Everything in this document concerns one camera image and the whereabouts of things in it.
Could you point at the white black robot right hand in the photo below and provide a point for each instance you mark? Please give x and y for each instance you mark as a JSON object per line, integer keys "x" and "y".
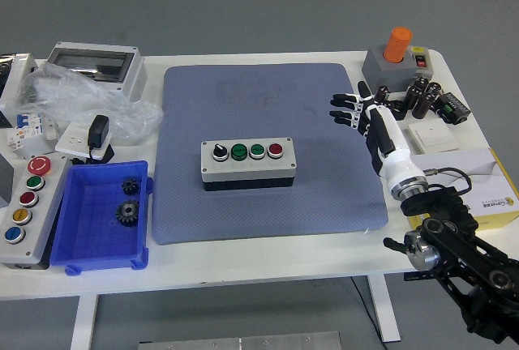
{"x": 395, "y": 147}

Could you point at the white table leg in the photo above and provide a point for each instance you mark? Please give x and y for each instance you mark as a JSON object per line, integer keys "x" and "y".
{"x": 84, "y": 321}
{"x": 385, "y": 309}

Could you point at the white wall switch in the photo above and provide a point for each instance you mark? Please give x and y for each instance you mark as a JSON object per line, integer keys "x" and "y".
{"x": 433, "y": 135}

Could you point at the large black gear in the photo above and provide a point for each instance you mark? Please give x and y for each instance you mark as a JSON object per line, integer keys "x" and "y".
{"x": 127, "y": 213}

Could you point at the black module with green terminals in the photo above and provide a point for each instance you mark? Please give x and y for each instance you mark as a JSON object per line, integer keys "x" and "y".
{"x": 454, "y": 107}

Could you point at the blue plastic bin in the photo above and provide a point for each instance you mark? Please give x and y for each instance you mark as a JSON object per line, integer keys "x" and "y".
{"x": 93, "y": 228}

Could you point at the black power adapter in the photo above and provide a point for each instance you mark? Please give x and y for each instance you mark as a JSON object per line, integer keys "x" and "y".
{"x": 98, "y": 131}

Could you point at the grey five-button control box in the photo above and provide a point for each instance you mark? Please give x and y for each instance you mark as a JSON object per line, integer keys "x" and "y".
{"x": 44, "y": 220}

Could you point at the orange cylinder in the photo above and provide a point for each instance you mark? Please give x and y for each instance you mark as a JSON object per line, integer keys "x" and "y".
{"x": 398, "y": 44}

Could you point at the grey base with rocker switch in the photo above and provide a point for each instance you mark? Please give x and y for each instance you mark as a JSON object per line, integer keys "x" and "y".
{"x": 377, "y": 74}

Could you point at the dark brown cylindrical capacitor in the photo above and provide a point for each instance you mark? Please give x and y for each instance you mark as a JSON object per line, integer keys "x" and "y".
{"x": 421, "y": 107}
{"x": 383, "y": 95}
{"x": 433, "y": 90}
{"x": 413, "y": 96}
{"x": 421, "y": 82}

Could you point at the grey enclosure with clear window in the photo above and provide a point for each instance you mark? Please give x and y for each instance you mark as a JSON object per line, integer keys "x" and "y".
{"x": 134, "y": 78}

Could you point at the white yellow cardboard box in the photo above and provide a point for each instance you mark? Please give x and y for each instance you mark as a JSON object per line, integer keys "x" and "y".
{"x": 486, "y": 180}

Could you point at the grey metal box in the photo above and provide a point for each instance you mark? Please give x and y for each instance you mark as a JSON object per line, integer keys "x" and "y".
{"x": 5, "y": 180}

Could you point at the clear plastic bag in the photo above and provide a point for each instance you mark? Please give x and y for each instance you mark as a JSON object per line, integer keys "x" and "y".
{"x": 81, "y": 95}

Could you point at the small black gear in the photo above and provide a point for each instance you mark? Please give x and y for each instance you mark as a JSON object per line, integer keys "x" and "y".
{"x": 130, "y": 186}

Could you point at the grey metal plate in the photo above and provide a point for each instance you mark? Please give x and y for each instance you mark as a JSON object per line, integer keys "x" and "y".
{"x": 243, "y": 342}

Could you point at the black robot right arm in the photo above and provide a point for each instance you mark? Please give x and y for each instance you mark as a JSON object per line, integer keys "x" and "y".
{"x": 446, "y": 208}

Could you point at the grey-blue table mat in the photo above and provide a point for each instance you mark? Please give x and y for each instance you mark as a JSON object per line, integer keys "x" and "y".
{"x": 194, "y": 103}

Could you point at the grey four-button control box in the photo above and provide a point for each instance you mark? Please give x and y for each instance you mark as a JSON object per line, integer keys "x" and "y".
{"x": 243, "y": 167}

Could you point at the black table control panel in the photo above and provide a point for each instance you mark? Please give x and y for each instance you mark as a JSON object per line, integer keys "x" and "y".
{"x": 415, "y": 276}

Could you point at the white orange-marked circuit breaker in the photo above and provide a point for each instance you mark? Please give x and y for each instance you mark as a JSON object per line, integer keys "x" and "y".
{"x": 15, "y": 139}

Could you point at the white blue circuit breaker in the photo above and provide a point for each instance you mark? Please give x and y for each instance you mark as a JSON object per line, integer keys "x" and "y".
{"x": 29, "y": 123}

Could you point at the white grey electrical box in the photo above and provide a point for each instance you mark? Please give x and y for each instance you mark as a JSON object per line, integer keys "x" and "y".
{"x": 18, "y": 72}

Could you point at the white wall socket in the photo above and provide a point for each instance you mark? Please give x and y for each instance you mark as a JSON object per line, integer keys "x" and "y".
{"x": 71, "y": 139}

